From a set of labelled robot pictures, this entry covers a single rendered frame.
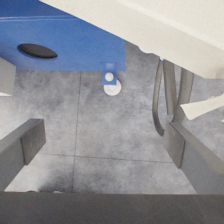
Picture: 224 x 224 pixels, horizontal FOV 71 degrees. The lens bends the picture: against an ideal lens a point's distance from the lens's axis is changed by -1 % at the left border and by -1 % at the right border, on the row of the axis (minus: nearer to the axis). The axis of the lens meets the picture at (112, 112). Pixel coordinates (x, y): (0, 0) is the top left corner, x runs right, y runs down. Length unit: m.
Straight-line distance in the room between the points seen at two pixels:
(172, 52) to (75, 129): 0.85
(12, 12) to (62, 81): 0.57
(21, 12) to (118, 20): 0.41
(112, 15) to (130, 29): 0.02
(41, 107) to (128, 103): 0.53
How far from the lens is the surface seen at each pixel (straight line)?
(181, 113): 0.34
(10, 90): 0.89
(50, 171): 1.05
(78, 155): 0.98
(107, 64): 0.71
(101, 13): 0.19
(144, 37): 0.18
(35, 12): 0.54
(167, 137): 0.16
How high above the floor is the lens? 0.93
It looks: 82 degrees down
